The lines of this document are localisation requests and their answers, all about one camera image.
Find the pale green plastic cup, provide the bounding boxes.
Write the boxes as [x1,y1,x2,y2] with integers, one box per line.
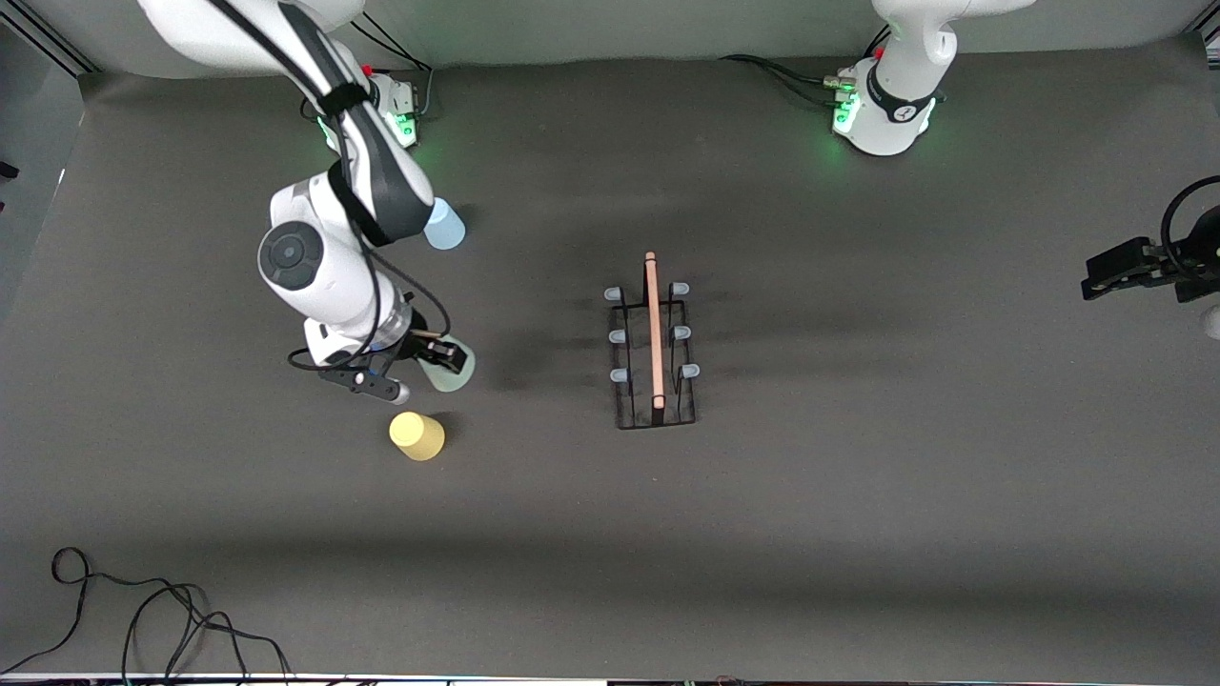
[417,333,477,394]

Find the yellow plastic cup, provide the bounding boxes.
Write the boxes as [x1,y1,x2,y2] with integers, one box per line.
[388,411,447,463]

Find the black wire cup holder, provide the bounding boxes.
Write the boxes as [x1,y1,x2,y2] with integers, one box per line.
[603,251,702,432]

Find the light blue plastic cup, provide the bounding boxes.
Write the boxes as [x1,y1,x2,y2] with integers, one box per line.
[422,196,468,252]

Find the dark grey table mat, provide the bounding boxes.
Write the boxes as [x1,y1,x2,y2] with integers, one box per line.
[0,36,1220,680]

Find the black left gripper cable loop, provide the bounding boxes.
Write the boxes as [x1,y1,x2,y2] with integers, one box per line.
[1158,174,1220,278]

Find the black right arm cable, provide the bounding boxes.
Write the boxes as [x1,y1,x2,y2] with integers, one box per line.
[205,0,452,374]

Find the black right arm base cables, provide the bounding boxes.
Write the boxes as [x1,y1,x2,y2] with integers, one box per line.
[348,17,437,121]

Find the black arm base cables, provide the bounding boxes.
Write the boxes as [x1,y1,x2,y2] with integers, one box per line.
[718,53,859,108]
[348,17,437,121]

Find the black left arm base cables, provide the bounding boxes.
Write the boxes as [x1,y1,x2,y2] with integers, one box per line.
[718,53,859,108]

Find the loose black cable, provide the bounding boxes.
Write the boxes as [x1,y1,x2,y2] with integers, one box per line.
[0,546,293,680]

